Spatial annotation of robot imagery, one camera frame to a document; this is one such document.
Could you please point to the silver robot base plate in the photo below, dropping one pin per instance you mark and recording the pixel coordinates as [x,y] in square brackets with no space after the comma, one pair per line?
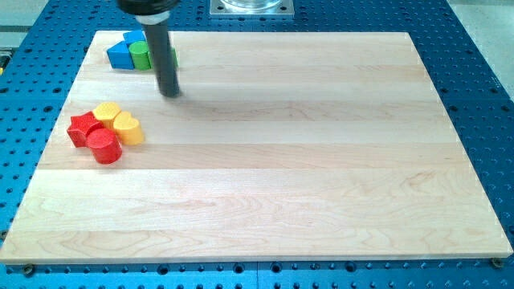
[251,8]

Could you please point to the black end effector mount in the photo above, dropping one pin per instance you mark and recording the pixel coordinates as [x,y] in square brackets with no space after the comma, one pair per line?
[148,12]

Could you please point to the green cylinder block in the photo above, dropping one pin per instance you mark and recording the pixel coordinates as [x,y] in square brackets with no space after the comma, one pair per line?
[139,52]

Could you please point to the yellow heart block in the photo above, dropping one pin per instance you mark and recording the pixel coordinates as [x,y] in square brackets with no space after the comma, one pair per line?
[128,129]

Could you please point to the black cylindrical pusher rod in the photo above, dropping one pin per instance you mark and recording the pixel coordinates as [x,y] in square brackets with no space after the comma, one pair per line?
[163,63]

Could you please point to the yellow hexagon block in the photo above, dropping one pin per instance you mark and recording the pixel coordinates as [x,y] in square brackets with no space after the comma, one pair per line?
[106,113]

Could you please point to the wooden board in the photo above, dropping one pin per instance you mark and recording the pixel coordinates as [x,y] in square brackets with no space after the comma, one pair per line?
[282,146]

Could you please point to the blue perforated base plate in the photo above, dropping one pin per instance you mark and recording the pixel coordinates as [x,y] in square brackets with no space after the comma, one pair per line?
[42,70]

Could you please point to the blue triangular block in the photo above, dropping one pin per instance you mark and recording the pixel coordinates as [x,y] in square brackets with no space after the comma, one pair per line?
[119,56]

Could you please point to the blue cube block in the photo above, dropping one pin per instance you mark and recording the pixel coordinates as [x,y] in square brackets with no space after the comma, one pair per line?
[131,37]

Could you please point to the red star block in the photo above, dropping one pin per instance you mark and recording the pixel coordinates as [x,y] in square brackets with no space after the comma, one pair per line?
[81,126]

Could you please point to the red cylinder block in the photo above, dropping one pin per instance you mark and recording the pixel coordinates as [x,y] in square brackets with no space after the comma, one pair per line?
[104,146]

